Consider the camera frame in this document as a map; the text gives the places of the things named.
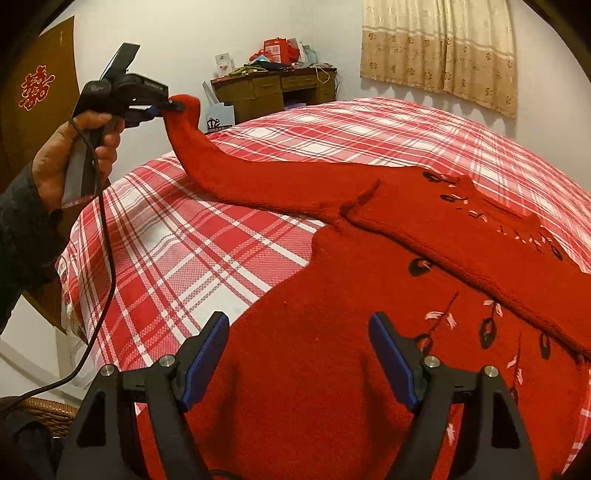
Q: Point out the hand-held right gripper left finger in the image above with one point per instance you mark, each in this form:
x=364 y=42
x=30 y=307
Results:
x=205 y=364

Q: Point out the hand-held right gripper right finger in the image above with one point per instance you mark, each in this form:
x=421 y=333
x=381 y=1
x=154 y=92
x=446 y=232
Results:
x=395 y=364

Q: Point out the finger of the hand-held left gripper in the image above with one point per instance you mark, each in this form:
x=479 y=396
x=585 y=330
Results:
x=150 y=111
x=178 y=104

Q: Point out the red knitted sweater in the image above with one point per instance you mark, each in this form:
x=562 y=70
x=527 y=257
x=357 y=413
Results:
x=300 y=369

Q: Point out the person's left forearm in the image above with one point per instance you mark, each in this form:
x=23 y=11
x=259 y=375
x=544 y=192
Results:
x=23 y=240

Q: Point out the person's left hand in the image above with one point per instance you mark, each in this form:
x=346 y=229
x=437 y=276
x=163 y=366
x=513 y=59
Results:
x=51 y=166

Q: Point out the blue and white paper bag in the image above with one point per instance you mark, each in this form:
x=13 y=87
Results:
x=220 y=117

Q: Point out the white picture box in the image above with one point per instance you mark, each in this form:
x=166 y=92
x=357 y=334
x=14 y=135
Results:
x=224 y=64

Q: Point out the yellow-green bundle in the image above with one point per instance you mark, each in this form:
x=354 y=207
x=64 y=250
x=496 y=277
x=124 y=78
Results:
x=244 y=70

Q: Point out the brown wooden door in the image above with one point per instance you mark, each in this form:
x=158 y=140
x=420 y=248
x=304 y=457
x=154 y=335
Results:
x=55 y=55

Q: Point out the wooden desk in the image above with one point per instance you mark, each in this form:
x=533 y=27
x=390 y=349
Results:
x=268 y=90

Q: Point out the red paper-cut decoration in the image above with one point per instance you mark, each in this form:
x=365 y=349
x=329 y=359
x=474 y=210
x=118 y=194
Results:
x=36 y=87

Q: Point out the red gift boxes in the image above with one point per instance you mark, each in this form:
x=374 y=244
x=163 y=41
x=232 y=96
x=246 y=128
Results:
x=277 y=48

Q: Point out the red plaid bed sheet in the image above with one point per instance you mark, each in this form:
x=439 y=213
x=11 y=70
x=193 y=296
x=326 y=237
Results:
x=184 y=240

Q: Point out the pale plastic bag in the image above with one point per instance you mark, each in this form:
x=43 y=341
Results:
x=309 y=55

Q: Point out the wicker basket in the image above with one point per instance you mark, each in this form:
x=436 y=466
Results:
x=41 y=415

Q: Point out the dark cloth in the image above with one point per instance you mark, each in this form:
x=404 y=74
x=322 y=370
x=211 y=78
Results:
x=23 y=454

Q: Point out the beige floral curtain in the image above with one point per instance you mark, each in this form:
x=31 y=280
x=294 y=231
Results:
x=438 y=46

